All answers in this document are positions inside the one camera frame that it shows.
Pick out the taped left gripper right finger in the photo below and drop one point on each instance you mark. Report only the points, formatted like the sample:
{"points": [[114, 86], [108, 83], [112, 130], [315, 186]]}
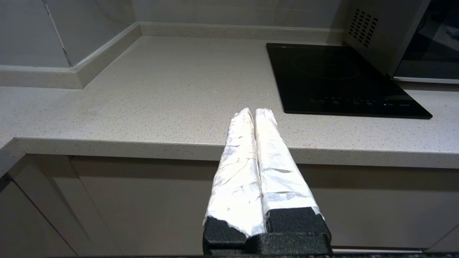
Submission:
{"points": [[279, 172]]}

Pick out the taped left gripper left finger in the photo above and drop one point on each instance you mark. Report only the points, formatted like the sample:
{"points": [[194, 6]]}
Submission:
{"points": [[235, 179]]}

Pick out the silver microwave oven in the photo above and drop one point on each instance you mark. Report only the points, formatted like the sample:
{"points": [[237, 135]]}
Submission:
{"points": [[373, 32]]}

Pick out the beige cabinet door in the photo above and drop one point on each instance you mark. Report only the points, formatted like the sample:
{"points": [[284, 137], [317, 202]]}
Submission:
{"points": [[150, 204], [448, 243], [376, 208]]}

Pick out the black induction cooktop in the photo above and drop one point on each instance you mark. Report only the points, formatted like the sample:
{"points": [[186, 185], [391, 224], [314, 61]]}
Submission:
{"points": [[333, 79]]}

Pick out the angled cabinet corner panel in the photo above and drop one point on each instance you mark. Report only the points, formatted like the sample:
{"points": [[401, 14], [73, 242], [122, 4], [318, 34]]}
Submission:
{"points": [[53, 186]]}

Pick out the grey cabinet side panel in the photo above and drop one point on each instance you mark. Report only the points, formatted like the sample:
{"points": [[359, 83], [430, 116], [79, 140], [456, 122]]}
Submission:
{"points": [[21, 229]]}

